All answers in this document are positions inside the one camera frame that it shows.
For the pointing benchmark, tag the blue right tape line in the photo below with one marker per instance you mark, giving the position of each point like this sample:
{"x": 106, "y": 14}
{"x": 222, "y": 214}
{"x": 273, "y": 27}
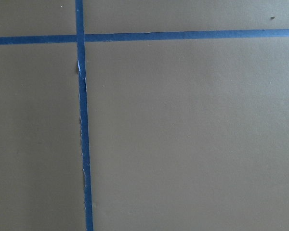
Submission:
{"x": 84, "y": 115}

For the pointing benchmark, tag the blue tape line crosswise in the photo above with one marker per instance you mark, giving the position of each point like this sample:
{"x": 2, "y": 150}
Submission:
{"x": 144, "y": 36}

